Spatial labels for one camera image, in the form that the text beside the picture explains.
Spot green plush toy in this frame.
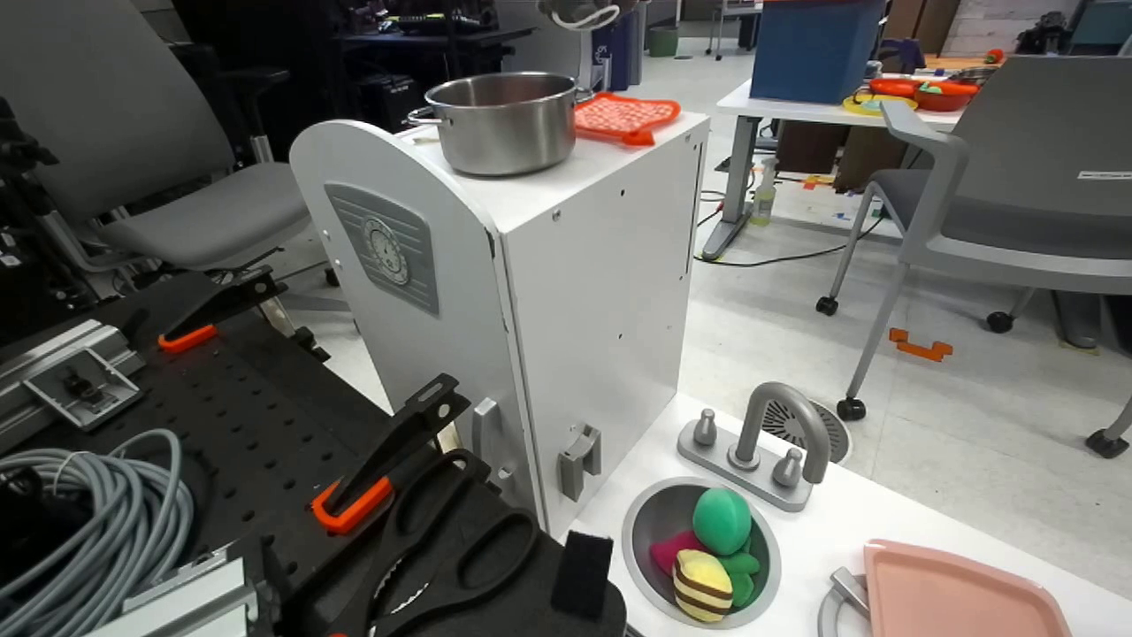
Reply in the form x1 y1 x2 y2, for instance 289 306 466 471
689 485 756 559

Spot yellow and black sponge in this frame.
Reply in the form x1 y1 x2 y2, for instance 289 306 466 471
667 546 735 628

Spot grey plush bear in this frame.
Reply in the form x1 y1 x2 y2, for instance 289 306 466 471
540 0 623 34

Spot white toy kitchen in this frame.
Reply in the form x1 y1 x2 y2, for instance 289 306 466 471
288 102 1132 637

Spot silver metal pot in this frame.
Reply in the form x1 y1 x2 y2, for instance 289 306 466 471
406 66 588 179

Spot grey toy sink bowl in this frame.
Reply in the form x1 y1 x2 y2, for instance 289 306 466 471
619 473 786 631

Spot orange mesh pot holder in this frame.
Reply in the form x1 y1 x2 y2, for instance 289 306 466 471
570 89 686 152

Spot grey toy faucet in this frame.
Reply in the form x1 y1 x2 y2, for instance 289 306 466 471
673 378 853 512

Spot small green toy vegetable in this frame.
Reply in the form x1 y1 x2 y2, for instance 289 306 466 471
722 546 769 611

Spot black orange bar clamp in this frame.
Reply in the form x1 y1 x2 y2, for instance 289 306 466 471
157 261 288 361
307 373 469 539

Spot small black box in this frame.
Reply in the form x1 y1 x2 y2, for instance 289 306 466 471
549 526 616 624

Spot black scissors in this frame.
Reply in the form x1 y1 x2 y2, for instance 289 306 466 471
358 445 544 637

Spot white desk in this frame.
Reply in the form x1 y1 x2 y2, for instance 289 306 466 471
695 78 965 264

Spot black pegboard table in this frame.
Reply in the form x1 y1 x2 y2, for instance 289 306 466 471
0 270 630 637

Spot grey padded chair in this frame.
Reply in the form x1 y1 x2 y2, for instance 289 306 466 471
0 0 321 281

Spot orange basket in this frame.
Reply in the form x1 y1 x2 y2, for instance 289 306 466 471
867 70 983 118

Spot grey office chair with casters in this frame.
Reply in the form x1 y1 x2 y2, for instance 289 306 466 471
815 50 1132 461

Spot pink plastic tray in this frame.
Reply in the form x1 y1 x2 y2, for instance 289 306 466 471
858 539 1077 637

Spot metal plate with black part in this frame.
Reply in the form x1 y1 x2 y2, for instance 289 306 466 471
22 346 145 437

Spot metal bracket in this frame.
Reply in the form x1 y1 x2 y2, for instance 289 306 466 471
118 542 279 637

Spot grey cable bundle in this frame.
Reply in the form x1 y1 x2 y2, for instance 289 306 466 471
0 425 197 637

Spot aluminium rail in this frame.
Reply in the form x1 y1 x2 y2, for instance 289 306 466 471
0 316 126 417

